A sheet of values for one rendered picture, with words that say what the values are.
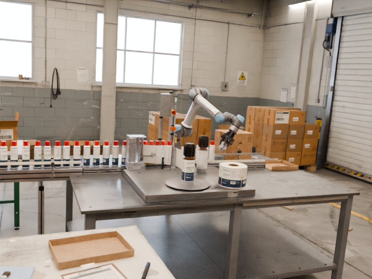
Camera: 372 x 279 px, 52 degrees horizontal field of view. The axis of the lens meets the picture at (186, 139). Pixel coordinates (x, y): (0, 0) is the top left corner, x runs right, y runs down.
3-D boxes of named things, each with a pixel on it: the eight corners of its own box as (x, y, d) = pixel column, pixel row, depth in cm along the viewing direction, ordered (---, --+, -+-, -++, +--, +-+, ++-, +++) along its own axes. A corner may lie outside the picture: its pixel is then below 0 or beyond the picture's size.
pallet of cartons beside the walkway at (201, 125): (209, 167, 710) (213, 119, 696) (168, 169, 675) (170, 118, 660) (182, 153, 818) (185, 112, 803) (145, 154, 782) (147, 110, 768)
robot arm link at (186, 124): (172, 133, 385) (194, 85, 362) (182, 132, 396) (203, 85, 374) (180, 140, 379) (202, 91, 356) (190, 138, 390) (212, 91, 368)
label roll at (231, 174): (251, 186, 276) (253, 167, 274) (230, 190, 265) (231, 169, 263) (233, 179, 292) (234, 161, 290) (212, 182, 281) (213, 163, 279)
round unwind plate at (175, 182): (174, 192, 251) (174, 190, 251) (159, 179, 279) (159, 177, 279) (216, 190, 262) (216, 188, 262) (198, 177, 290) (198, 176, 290)
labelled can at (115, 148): (112, 166, 308) (113, 141, 304) (111, 165, 313) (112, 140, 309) (118, 166, 310) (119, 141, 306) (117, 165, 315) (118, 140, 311)
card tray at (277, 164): (271, 170, 352) (272, 166, 352) (256, 164, 376) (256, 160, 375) (298, 169, 363) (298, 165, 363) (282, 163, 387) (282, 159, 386)
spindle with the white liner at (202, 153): (198, 173, 303) (201, 136, 299) (194, 170, 312) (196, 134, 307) (208, 173, 307) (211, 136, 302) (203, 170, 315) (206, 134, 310)
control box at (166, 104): (159, 116, 322) (160, 93, 319) (165, 114, 338) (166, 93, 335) (170, 117, 320) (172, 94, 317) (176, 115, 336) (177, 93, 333)
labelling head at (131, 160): (128, 170, 299) (129, 137, 295) (124, 166, 311) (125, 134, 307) (145, 169, 305) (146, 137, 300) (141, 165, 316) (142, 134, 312)
